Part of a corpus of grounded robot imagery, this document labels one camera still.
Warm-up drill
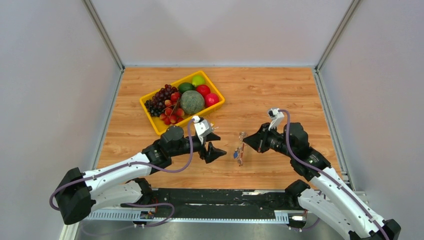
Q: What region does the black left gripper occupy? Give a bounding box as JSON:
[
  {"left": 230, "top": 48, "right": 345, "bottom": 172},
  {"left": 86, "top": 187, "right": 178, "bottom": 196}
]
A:
[{"left": 169, "top": 132, "right": 227, "bottom": 164}]

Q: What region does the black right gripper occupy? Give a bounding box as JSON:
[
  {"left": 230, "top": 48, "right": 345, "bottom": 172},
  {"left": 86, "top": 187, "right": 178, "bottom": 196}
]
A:
[{"left": 242, "top": 122, "right": 295, "bottom": 159}]

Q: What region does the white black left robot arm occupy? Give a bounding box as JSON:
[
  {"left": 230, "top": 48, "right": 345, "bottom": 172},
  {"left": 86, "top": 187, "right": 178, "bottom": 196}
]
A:
[{"left": 49, "top": 122, "right": 227, "bottom": 225}]

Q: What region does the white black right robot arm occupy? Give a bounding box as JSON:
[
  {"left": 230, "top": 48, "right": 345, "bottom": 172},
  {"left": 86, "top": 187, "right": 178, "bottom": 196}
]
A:
[{"left": 243, "top": 122, "right": 401, "bottom": 240}]

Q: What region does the pink red apple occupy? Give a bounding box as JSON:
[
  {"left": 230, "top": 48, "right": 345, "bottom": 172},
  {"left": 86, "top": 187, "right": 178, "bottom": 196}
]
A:
[{"left": 204, "top": 93, "right": 220, "bottom": 108}]

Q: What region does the green netted melon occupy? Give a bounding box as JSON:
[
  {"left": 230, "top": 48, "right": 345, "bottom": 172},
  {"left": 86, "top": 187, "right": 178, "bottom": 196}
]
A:
[{"left": 180, "top": 90, "right": 205, "bottom": 115}]

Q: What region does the red cherry bunch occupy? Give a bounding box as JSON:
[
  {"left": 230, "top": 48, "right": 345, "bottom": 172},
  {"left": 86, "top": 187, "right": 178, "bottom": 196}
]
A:
[{"left": 159, "top": 91, "right": 185, "bottom": 126}]

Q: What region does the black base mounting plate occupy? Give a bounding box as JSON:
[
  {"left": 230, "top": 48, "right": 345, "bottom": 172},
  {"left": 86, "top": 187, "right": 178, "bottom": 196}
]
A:
[{"left": 137, "top": 188, "right": 304, "bottom": 220}]

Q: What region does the dark green lime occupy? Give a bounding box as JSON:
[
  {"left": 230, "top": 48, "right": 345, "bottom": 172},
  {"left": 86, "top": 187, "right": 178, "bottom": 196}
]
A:
[{"left": 178, "top": 82, "right": 195, "bottom": 94}]

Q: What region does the light green apple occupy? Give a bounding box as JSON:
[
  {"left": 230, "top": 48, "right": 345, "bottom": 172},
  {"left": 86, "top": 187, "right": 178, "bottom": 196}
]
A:
[{"left": 191, "top": 75, "right": 206, "bottom": 88}]

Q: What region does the dark purple grape bunch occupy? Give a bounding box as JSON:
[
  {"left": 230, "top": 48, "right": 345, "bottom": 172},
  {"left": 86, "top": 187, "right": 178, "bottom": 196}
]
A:
[{"left": 143, "top": 84, "right": 179, "bottom": 117}]

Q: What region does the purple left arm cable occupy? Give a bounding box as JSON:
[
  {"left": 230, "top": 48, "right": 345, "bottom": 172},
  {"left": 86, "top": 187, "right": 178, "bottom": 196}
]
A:
[{"left": 48, "top": 118, "right": 197, "bottom": 229}]

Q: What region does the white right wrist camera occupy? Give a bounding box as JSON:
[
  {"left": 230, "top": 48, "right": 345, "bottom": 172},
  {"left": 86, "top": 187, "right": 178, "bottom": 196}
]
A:
[{"left": 267, "top": 107, "right": 285, "bottom": 131}]

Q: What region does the aluminium front frame rail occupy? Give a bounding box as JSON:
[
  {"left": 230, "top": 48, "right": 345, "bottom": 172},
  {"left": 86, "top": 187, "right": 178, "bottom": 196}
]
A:
[{"left": 59, "top": 186, "right": 370, "bottom": 240}]

